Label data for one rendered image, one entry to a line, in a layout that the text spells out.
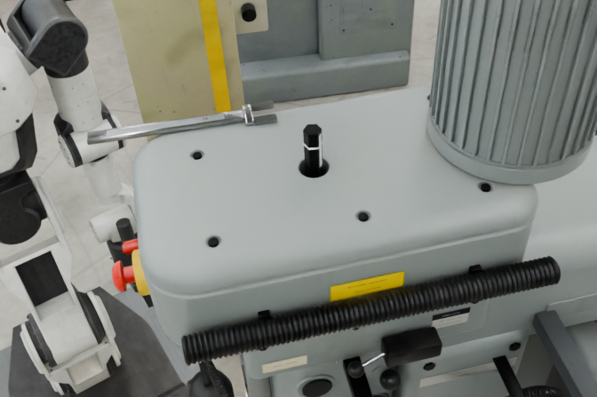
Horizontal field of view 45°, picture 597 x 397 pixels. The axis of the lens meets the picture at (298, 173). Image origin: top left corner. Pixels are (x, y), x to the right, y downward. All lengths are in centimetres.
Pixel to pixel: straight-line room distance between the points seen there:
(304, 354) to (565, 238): 38
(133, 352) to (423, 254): 161
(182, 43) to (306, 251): 206
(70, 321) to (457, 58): 125
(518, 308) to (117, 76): 356
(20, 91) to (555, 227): 98
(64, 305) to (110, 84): 265
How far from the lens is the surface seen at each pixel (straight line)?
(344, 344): 97
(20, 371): 242
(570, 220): 103
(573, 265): 103
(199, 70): 287
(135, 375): 230
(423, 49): 439
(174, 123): 95
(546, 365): 133
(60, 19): 146
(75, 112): 159
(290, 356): 96
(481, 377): 116
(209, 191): 86
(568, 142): 85
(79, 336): 184
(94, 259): 338
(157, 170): 90
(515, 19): 74
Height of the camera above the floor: 250
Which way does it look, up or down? 44 degrees down
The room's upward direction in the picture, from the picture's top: 3 degrees counter-clockwise
